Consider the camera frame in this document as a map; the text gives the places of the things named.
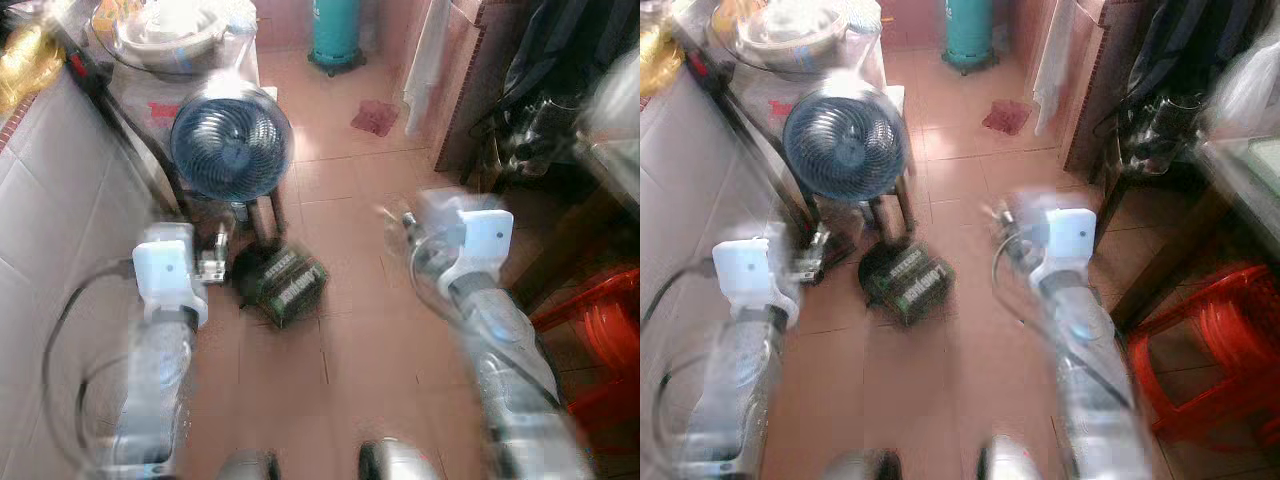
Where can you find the blue round floor fan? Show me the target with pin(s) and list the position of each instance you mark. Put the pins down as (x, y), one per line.
(846, 140)
(232, 142)

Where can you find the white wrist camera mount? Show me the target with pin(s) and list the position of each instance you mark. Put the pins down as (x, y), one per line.
(1068, 240)
(482, 238)
(748, 275)
(165, 272)

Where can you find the white hanging cloth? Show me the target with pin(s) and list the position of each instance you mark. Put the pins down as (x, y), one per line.
(428, 60)
(1054, 60)

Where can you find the dark pack with green print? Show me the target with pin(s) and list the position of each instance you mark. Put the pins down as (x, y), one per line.
(290, 285)
(915, 282)

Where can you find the red plastic stool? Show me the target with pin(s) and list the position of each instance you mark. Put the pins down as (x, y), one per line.
(598, 325)
(1215, 345)

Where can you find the red floor rag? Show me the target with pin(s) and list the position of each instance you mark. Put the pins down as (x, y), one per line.
(1006, 117)
(375, 118)

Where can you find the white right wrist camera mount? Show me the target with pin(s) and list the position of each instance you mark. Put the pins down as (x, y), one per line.
(482, 238)
(1068, 240)

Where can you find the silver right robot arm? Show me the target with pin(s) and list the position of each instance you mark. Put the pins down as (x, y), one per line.
(510, 360)
(1095, 365)

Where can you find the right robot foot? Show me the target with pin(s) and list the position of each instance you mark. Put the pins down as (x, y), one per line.
(395, 462)
(1015, 460)

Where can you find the pale round basin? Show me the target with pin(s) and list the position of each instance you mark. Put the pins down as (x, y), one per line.
(790, 30)
(170, 30)

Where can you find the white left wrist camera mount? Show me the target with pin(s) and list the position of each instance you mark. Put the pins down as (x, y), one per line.
(748, 275)
(165, 272)

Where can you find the yellow plastic bag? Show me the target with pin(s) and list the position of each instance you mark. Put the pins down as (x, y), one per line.
(660, 60)
(28, 68)

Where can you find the wooden table with glass top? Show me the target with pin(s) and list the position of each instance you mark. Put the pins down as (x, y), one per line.
(1245, 190)

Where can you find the white plastic bag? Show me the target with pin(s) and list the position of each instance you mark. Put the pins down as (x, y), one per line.
(1248, 90)
(615, 100)

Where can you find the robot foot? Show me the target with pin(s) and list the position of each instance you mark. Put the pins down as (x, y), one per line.
(248, 466)
(395, 462)
(1015, 460)
(866, 468)

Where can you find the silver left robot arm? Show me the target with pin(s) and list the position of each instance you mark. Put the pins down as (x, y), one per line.
(150, 385)
(742, 385)

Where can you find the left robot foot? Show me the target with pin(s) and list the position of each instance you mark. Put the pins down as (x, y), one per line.
(866, 468)
(248, 466)

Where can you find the black hanging bag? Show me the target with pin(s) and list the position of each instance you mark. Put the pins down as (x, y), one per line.
(1185, 45)
(560, 50)

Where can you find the teal gas cylinder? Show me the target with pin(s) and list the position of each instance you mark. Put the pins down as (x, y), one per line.
(335, 32)
(969, 30)

